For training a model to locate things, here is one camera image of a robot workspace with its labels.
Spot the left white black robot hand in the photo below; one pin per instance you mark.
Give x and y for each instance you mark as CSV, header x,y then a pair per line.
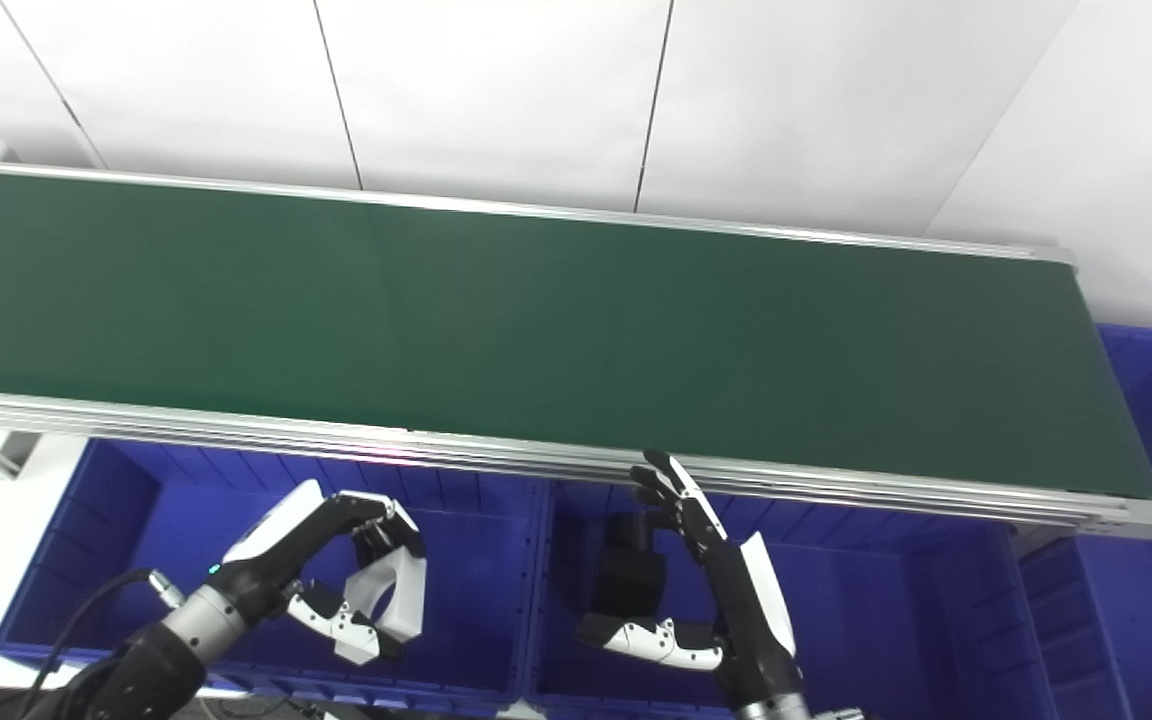
x,y
271,565

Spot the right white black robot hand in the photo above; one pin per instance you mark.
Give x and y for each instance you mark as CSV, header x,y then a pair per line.
x,y
751,620

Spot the white block with round hole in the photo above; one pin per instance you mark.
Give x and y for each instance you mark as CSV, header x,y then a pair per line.
x,y
408,600

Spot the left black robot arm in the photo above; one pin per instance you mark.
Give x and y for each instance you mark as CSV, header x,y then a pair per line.
x,y
156,665

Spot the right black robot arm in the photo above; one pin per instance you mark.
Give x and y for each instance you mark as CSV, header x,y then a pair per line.
x,y
771,710

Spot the black block part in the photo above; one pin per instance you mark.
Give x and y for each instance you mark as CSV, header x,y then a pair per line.
x,y
628,585

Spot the blue plastic bin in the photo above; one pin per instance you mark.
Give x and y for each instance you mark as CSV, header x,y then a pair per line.
x,y
886,620
1146,600
476,600

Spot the green conveyor belt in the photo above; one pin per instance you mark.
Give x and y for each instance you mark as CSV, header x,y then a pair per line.
x,y
536,320

